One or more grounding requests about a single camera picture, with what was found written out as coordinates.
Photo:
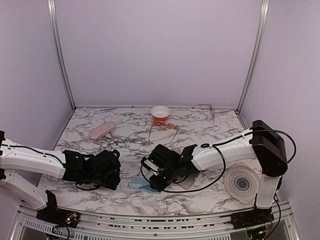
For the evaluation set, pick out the pink transparent sunglasses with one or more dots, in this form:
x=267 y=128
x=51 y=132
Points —
x=162 y=124

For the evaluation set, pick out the aluminium frame post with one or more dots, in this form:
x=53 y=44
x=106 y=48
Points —
x=258 y=42
x=59 y=52

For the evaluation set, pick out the left aluminium frame post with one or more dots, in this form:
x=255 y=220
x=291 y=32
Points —
x=59 y=52

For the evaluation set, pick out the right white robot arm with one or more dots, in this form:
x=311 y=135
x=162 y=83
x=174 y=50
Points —
x=253 y=164

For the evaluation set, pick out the orange white bowl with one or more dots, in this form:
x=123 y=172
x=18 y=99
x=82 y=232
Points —
x=160 y=113

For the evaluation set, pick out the light blue cleaning cloth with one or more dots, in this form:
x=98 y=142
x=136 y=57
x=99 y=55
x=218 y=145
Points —
x=138 y=183

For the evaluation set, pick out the pink soft glasses case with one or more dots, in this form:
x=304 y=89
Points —
x=102 y=130

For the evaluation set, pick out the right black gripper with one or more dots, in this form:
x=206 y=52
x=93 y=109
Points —
x=159 y=186

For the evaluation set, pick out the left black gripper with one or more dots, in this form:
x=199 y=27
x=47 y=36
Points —
x=113 y=184

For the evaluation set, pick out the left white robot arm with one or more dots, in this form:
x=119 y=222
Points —
x=100 y=171

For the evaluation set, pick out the right aluminium frame post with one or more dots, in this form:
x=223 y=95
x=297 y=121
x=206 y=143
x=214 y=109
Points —
x=258 y=42

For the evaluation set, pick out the pink hard glasses case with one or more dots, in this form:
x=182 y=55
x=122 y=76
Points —
x=185 y=172

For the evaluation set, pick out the grey swirl ceramic plate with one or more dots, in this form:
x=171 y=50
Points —
x=241 y=183

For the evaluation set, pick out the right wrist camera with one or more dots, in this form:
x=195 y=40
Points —
x=150 y=166

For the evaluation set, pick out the front aluminium rail base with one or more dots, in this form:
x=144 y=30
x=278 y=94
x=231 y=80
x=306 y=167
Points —
x=100 y=226

